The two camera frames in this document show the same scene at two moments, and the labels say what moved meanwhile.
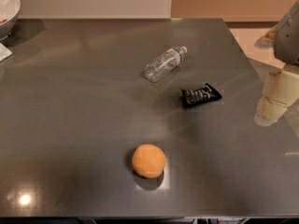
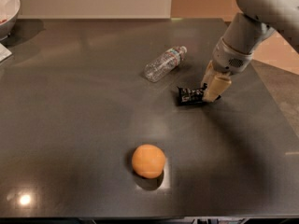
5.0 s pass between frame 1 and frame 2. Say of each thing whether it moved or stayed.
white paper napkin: stayed
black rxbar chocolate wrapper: moved
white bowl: stayed
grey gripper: moved
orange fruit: stayed
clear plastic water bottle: stayed
